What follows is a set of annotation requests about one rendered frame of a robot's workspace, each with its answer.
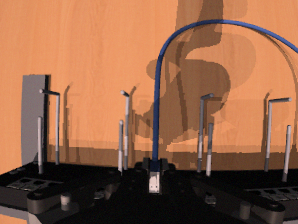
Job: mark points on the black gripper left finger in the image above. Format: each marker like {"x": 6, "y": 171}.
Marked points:
{"x": 50, "y": 204}

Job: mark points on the blue patch cord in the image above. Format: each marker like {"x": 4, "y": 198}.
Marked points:
{"x": 159, "y": 64}

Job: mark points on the dark grey patch panel rack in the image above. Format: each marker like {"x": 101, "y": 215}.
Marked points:
{"x": 17, "y": 183}

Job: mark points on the white cable plug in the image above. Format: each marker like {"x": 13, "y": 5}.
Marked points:
{"x": 154, "y": 176}

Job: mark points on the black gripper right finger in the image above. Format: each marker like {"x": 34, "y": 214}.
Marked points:
{"x": 231, "y": 200}

